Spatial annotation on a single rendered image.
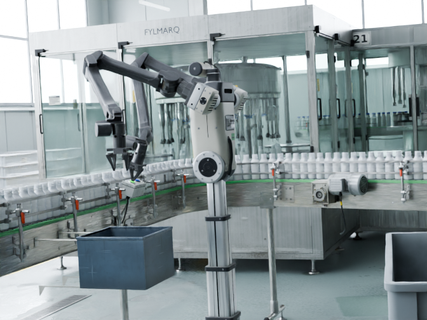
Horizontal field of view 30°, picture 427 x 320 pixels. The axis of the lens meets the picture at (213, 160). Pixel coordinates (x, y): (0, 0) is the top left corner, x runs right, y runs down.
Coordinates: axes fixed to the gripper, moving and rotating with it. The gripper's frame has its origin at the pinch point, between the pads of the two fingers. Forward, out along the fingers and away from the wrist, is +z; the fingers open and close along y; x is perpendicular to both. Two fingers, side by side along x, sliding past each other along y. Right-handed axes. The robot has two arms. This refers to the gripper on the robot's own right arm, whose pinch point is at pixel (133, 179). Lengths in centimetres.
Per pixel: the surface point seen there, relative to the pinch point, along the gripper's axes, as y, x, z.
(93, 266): 81, 27, 22
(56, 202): 52, -12, 10
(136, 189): 0.7, 3.8, 4.1
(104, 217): 11.0, -5.2, 21.4
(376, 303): -207, 124, 74
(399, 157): -107, 116, -43
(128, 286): 81, 45, 24
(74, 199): 50, -4, 7
